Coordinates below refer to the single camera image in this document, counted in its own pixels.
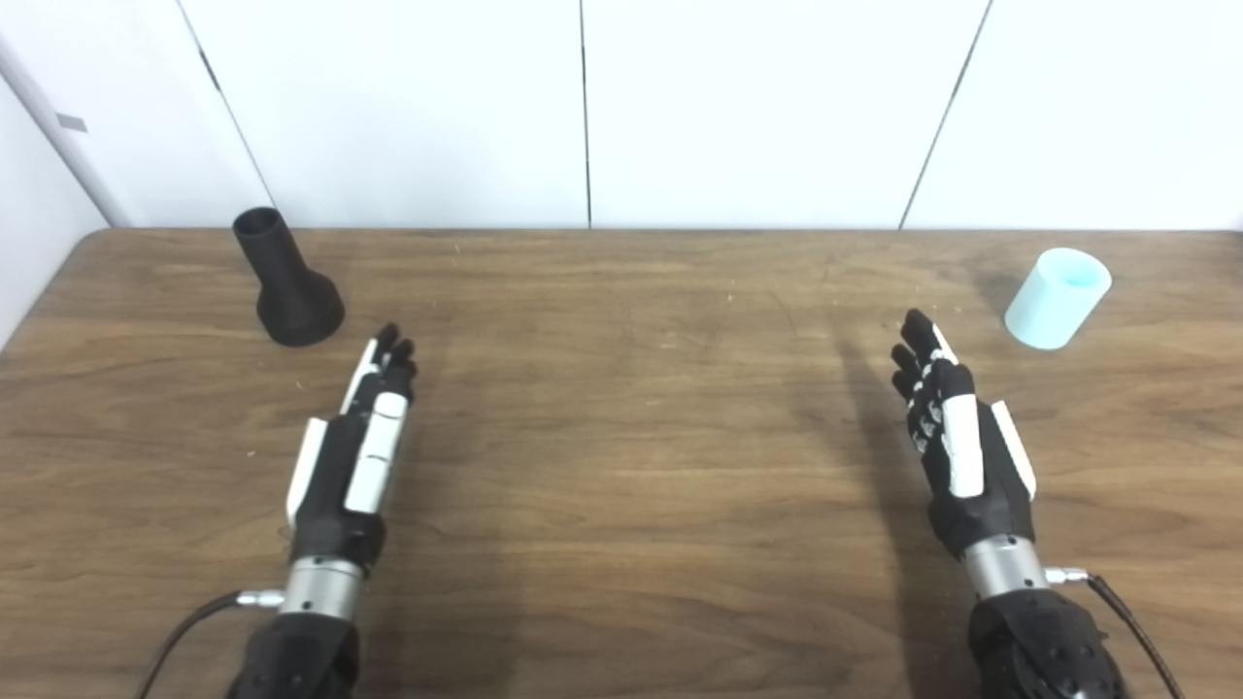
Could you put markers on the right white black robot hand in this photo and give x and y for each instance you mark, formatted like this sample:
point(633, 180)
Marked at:
point(986, 485)

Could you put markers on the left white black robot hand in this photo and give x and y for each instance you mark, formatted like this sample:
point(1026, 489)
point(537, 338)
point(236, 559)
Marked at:
point(330, 466)

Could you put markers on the black funnel-shaped nozzle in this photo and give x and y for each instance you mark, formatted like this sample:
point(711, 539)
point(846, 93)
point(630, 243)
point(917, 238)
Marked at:
point(291, 291)

